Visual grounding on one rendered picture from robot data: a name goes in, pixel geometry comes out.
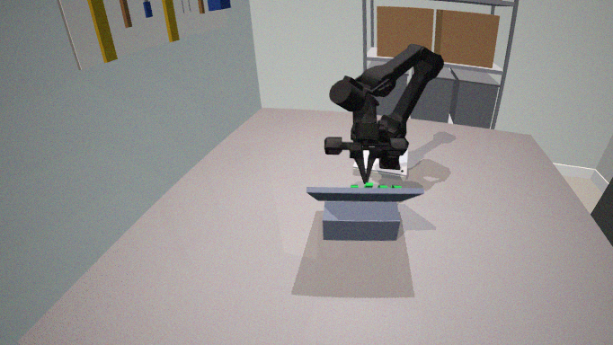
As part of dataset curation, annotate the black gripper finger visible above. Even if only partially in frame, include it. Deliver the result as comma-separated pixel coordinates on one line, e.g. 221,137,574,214
349,149,366,184
366,150,382,183

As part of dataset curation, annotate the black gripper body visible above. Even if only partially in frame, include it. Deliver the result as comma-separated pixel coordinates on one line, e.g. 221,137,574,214
324,113,407,156

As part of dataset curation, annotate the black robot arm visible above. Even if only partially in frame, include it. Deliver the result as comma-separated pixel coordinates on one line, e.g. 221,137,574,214
329,44,444,170

